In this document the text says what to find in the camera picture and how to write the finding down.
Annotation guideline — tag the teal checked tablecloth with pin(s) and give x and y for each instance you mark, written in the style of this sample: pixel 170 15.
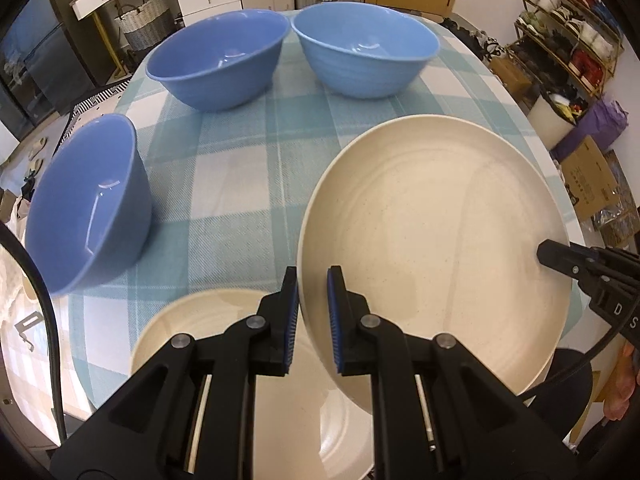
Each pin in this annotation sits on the teal checked tablecloth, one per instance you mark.
pixel 240 160

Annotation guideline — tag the light blue ribbed bowl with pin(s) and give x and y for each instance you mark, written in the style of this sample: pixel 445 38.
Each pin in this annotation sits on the light blue ribbed bowl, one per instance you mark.
pixel 365 55

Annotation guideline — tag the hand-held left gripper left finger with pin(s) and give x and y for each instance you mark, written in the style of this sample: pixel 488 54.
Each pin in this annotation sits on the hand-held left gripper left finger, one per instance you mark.
pixel 289 330

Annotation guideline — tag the dark glass cabinet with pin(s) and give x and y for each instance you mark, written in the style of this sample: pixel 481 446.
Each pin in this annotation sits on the dark glass cabinet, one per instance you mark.
pixel 45 60

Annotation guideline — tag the brown cardboard box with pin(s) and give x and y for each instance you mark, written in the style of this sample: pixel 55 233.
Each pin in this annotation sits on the brown cardboard box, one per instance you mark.
pixel 510 77

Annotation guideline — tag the small cream plate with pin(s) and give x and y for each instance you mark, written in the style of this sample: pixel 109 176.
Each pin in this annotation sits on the small cream plate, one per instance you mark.
pixel 300 425

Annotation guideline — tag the gold shoe rack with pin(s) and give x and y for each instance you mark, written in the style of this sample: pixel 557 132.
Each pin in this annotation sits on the gold shoe rack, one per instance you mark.
pixel 570 25

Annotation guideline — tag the group of sneakers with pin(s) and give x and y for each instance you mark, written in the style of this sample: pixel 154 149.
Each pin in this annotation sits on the group of sneakers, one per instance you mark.
pixel 475 37

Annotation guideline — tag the large cream plate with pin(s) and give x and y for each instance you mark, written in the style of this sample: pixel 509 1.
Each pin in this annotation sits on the large cream plate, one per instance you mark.
pixel 425 220

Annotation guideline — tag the white bin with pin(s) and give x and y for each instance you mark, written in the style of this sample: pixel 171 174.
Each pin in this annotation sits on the white bin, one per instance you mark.
pixel 547 122

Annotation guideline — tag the grey wicker basket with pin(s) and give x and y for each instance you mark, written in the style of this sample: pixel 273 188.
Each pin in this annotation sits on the grey wicker basket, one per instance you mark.
pixel 145 25

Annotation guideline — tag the black and white patterned rug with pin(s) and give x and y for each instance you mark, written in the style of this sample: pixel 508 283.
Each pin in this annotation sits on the black and white patterned rug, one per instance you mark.
pixel 90 105

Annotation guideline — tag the purple bag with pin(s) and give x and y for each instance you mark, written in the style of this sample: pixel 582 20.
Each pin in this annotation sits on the purple bag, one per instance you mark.
pixel 597 122

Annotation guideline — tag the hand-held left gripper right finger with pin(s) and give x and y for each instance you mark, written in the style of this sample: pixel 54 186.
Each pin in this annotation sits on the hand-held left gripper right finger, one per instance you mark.
pixel 334 330

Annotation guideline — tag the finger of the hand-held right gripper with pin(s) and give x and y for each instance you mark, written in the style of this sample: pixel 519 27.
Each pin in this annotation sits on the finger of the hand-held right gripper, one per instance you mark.
pixel 555 255

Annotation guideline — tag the beige slipper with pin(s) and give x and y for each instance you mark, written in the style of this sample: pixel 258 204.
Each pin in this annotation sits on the beige slipper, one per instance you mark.
pixel 35 166
pixel 37 147

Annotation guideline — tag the flat cardboard box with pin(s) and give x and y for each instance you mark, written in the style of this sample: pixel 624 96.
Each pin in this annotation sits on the flat cardboard box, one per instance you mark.
pixel 587 180

